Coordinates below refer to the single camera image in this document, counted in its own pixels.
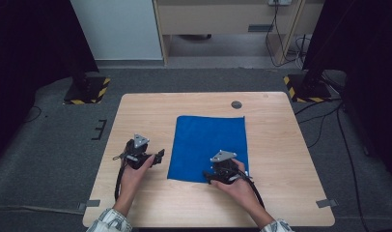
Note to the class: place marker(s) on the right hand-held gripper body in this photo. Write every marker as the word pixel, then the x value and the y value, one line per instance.
pixel 224 167

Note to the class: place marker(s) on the person's right hand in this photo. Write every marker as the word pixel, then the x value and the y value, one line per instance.
pixel 240 190

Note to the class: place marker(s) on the white cabinet panel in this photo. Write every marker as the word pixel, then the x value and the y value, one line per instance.
pixel 117 29

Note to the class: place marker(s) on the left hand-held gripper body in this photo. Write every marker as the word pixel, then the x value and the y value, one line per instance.
pixel 136 154

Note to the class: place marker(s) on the black stand with striped base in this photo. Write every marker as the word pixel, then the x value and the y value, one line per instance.
pixel 88 92
pixel 308 90

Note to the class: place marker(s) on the white power strip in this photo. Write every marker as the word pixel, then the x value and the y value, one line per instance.
pixel 280 2

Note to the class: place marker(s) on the grey tape piece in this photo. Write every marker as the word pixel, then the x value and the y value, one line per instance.
pixel 327 203
pixel 89 204

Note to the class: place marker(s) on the grey label on desk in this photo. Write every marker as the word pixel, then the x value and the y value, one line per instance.
pixel 261 28

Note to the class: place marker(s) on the black curtain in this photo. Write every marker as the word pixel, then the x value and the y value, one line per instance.
pixel 371 64
pixel 30 64

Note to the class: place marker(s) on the light wooden desk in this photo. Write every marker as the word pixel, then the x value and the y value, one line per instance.
pixel 216 17

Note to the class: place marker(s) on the person's left hand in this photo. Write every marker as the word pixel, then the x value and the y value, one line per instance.
pixel 131 183

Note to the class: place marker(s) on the grey round table grommet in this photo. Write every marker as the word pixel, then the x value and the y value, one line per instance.
pixel 236 104

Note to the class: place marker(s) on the blue cloth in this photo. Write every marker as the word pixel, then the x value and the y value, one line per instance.
pixel 200 141

